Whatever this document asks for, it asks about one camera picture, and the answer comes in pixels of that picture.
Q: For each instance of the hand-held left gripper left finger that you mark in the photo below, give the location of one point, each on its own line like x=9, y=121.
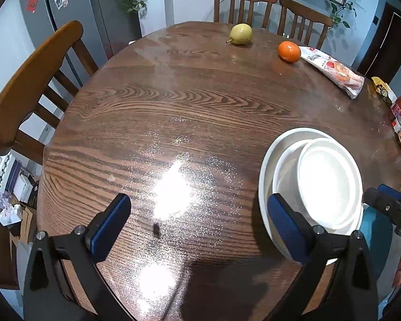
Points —
x=108, y=230

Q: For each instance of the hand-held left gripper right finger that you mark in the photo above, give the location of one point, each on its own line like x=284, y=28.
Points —
x=285, y=230

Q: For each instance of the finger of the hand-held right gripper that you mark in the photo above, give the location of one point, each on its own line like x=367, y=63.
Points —
x=384, y=205
x=392, y=191

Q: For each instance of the teal plate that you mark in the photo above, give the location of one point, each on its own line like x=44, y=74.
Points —
x=377, y=237

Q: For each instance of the large grey-white bowl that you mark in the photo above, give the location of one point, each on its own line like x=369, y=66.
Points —
x=267, y=180

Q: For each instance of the medium white bowl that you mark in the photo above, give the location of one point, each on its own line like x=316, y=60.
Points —
x=285, y=174

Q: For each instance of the small deep white bowl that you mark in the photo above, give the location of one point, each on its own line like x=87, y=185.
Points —
x=327, y=180

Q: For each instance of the brown cardboard piece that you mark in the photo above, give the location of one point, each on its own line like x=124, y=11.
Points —
x=27, y=222

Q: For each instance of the white carton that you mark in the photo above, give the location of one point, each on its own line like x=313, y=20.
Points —
x=23, y=189

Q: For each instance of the crumpled white plastic bag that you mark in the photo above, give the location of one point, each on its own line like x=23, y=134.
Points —
x=10, y=214

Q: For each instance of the yellow snack packet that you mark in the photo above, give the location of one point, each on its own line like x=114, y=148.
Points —
x=384, y=90

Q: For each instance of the white patterned box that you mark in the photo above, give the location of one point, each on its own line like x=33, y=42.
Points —
x=3, y=172

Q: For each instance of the white snack bag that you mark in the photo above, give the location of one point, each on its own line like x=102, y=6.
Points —
x=334, y=72

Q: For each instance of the dark wooden door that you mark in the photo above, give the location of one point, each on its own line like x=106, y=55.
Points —
x=384, y=43

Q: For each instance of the orange tangerine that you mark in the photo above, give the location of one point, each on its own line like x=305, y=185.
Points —
x=289, y=52

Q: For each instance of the small-leaved green plant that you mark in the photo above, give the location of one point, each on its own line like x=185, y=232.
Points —
x=344, y=3

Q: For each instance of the green pear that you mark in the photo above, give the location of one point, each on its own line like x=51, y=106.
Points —
x=240, y=34

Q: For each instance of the grey refrigerator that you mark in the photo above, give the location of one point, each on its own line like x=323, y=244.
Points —
x=87, y=13

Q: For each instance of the red paper fridge decoration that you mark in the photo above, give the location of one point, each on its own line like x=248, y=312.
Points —
x=32, y=2

